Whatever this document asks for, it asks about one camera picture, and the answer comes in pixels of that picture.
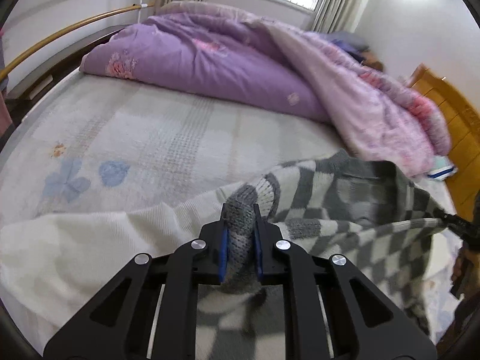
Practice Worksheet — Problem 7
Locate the grey white checkered cardigan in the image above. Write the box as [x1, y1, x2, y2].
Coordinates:
[197, 151, 446, 359]

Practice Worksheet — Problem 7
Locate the white button jacket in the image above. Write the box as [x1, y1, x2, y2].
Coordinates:
[1, 183, 240, 352]

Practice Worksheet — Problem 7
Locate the blue striped pillow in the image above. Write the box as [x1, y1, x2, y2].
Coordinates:
[427, 156, 457, 181]

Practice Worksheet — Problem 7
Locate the wooden bed headboard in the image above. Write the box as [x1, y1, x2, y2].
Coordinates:
[408, 64, 480, 219]

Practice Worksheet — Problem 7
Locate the brown chair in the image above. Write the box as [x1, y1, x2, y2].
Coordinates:
[361, 51, 385, 72]

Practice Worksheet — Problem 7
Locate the blue grey bedding pile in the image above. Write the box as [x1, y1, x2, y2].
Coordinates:
[322, 31, 369, 63]

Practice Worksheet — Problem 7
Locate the pink towel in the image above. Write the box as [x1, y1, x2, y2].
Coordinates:
[0, 30, 12, 137]

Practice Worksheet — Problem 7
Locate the purple floral quilt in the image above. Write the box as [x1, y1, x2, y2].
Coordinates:
[80, 1, 452, 176]

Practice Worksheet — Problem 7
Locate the lower wooden rail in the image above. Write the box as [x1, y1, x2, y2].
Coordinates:
[1, 3, 154, 80]

